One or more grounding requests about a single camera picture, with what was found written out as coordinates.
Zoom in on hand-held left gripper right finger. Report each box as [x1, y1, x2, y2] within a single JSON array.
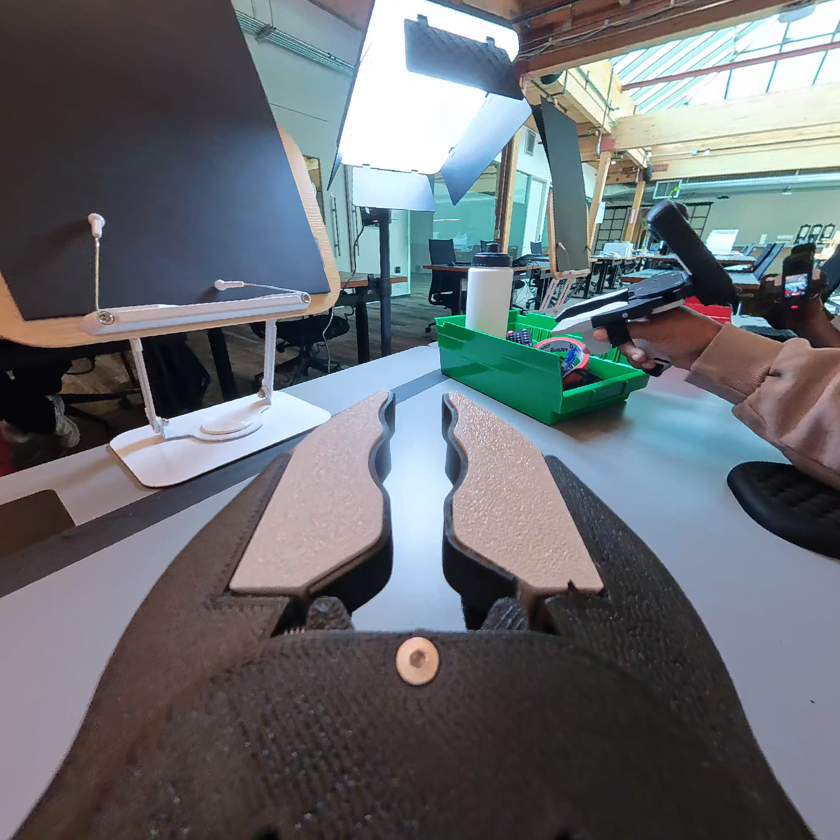
[[440, 391, 606, 626]]

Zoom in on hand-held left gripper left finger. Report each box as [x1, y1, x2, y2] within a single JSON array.
[[227, 390, 397, 614]]

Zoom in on person's right forearm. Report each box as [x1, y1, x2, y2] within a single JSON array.
[[686, 322, 840, 491]]

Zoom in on red tape roll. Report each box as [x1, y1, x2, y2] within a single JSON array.
[[533, 335, 589, 379]]

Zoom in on stacked red plastic bins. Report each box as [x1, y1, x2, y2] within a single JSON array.
[[682, 295, 734, 327]]

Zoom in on green plastic bin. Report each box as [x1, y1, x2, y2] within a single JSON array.
[[434, 310, 652, 427]]

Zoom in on white water bottle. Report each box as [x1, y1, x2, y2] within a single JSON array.
[[465, 241, 515, 337]]

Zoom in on dark office desk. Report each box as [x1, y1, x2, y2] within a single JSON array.
[[422, 258, 553, 317]]

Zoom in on black office chair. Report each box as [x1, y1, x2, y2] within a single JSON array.
[[428, 238, 462, 309]]

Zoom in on black light stand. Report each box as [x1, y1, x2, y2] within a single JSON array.
[[357, 206, 396, 360]]

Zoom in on glass skylight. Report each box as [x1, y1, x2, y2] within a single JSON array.
[[610, 10, 840, 109]]

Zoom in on white panel on pole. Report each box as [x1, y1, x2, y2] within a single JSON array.
[[351, 166, 438, 213]]

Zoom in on black board on white stand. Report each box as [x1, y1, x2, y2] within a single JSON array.
[[0, 0, 342, 350]]

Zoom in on black handheld camera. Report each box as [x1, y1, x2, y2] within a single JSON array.
[[783, 252, 816, 301]]

